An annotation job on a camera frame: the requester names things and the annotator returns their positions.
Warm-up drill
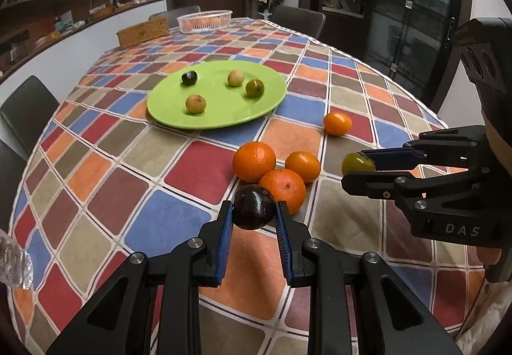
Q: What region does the green tomato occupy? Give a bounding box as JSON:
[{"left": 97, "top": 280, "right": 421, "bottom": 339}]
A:
[
  {"left": 341, "top": 152, "right": 376, "bottom": 175},
  {"left": 245, "top": 79, "right": 265, "bottom": 98}
]

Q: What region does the lone orange kumquat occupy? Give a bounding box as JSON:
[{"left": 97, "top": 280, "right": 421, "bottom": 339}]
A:
[{"left": 323, "top": 111, "right": 352, "bottom": 136}]

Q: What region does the large orange mandarin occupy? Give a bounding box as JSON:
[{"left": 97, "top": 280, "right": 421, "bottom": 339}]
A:
[{"left": 259, "top": 169, "right": 306, "bottom": 215}]

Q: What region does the dark plum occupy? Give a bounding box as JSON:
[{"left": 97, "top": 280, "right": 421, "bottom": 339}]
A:
[
  {"left": 233, "top": 184, "right": 277, "bottom": 230},
  {"left": 181, "top": 70, "right": 198, "bottom": 86}
]

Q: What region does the brown longan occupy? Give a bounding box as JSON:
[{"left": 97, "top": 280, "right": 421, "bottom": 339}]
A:
[
  {"left": 186, "top": 94, "right": 206, "bottom": 115},
  {"left": 227, "top": 70, "right": 245, "bottom": 87}
]

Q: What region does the clear water bottle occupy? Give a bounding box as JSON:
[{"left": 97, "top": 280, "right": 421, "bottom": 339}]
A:
[{"left": 0, "top": 230, "right": 34, "bottom": 290}]

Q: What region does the black chair right side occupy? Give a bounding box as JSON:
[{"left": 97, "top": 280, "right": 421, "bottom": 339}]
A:
[{"left": 270, "top": 5, "right": 325, "bottom": 38}]

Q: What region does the black chair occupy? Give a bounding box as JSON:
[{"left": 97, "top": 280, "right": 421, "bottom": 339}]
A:
[
  {"left": 270, "top": 5, "right": 325, "bottom": 38},
  {"left": 0, "top": 141, "right": 26, "bottom": 232},
  {"left": 1, "top": 76, "right": 59, "bottom": 155}
]

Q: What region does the glass sliding door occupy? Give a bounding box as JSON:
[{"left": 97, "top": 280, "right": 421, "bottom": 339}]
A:
[{"left": 364, "top": 0, "right": 462, "bottom": 104}]

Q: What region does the green plate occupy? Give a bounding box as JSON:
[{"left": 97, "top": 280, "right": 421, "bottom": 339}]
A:
[{"left": 147, "top": 60, "right": 286, "bottom": 130}]

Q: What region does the black chair near left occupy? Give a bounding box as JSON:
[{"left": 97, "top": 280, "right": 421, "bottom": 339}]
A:
[{"left": 0, "top": 141, "right": 26, "bottom": 232}]

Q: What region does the white fruit basket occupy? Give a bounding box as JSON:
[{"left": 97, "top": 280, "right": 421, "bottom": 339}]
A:
[{"left": 177, "top": 10, "right": 233, "bottom": 34}]

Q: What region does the black chair far end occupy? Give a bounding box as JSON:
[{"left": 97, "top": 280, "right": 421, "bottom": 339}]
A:
[{"left": 148, "top": 5, "right": 200, "bottom": 28}]

